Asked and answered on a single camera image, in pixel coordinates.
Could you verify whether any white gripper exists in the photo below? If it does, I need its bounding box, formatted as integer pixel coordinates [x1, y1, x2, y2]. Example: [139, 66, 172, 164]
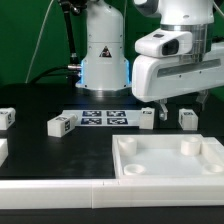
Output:
[132, 43, 224, 120]

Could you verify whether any white square tabletop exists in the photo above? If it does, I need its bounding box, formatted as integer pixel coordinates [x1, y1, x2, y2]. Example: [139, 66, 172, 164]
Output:
[112, 134, 224, 179]

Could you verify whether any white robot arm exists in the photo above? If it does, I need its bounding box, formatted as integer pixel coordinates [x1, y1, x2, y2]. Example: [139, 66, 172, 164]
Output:
[58, 0, 224, 105]

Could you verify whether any white right fence piece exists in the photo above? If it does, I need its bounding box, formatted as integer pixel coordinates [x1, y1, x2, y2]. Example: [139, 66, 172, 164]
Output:
[203, 137, 224, 152]

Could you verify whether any apriltag marker sheet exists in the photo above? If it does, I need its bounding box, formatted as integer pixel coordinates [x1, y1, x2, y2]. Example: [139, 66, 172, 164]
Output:
[62, 110, 140, 127]

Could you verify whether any white block left edge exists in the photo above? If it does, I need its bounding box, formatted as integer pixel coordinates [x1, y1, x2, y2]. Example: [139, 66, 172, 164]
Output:
[0, 139, 8, 167]

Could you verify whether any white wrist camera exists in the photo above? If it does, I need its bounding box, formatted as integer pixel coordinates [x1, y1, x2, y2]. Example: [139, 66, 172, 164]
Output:
[135, 29, 193, 58]

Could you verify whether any white front fence rail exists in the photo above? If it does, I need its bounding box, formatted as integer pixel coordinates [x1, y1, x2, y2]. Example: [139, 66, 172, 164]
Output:
[0, 177, 224, 209]

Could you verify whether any black cable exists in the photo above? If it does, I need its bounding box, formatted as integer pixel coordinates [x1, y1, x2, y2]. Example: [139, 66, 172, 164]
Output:
[29, 0, 83, 84]

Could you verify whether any white cable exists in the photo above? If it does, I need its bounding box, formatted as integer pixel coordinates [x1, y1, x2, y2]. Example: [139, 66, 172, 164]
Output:
[25, 0, 55, 84]

